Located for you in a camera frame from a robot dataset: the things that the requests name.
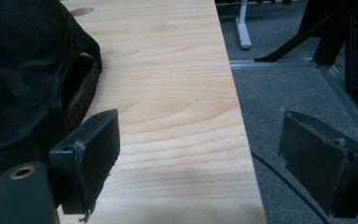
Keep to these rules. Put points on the aluminium floor rail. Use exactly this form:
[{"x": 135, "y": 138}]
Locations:
[{"x": 329, "y": 84}]

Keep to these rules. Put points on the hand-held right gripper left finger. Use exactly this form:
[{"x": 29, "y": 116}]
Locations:
[{"x": 87, "y": 155}]

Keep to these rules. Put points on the white table leg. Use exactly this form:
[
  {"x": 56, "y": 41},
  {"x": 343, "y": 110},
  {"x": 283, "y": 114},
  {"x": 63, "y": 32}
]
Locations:
[{"x": 243, "y": 29}]

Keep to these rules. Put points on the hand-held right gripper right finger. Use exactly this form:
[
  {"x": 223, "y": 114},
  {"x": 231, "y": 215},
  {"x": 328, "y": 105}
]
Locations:
[{"x": 317, "y": 161}]

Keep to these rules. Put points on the black metal stand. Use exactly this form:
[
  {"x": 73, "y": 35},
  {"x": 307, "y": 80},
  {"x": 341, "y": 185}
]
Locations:
[{"x": 338, "y": 37}]

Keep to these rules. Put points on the black mesh cap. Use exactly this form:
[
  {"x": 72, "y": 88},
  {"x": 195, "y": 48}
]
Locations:
[{"x": 21, "y": 81}]

